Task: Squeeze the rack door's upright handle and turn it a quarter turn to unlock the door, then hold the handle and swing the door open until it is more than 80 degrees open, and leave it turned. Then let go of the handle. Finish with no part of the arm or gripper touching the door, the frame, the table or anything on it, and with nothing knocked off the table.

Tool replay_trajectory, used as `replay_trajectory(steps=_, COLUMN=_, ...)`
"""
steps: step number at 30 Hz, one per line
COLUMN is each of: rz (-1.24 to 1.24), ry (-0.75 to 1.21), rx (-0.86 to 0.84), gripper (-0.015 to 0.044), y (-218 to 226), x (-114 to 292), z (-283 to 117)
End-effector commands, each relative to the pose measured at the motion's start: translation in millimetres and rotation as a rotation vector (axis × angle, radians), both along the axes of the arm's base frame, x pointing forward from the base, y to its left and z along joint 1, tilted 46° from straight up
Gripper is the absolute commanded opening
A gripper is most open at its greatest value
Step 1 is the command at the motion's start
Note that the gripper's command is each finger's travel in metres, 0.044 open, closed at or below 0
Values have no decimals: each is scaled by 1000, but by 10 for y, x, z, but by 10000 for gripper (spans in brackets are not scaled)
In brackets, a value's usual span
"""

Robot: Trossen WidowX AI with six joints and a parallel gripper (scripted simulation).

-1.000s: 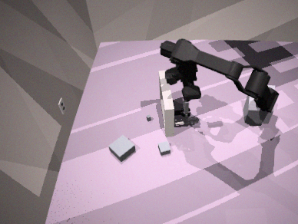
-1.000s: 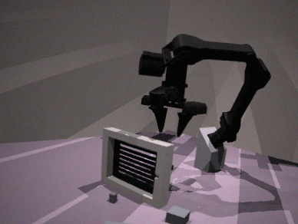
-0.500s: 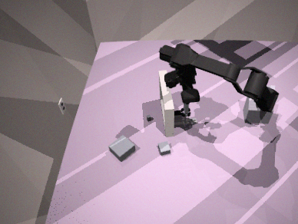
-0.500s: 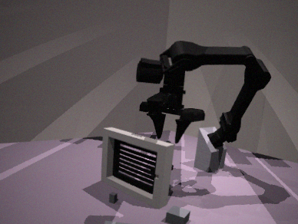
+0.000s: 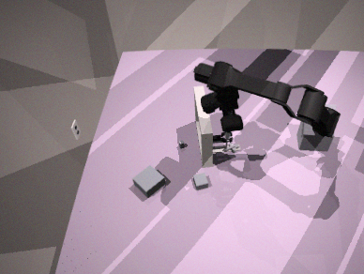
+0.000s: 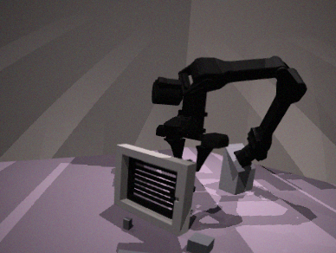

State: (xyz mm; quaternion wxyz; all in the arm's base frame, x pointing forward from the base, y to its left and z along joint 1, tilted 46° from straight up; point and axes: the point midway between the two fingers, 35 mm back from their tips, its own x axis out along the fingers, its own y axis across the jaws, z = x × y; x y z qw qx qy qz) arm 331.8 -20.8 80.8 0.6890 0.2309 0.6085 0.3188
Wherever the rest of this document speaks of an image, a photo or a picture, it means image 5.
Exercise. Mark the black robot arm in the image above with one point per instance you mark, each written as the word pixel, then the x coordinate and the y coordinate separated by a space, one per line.
pixel 222 77

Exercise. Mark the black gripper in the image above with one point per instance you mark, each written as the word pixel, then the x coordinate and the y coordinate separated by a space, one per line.
pixel 230 121

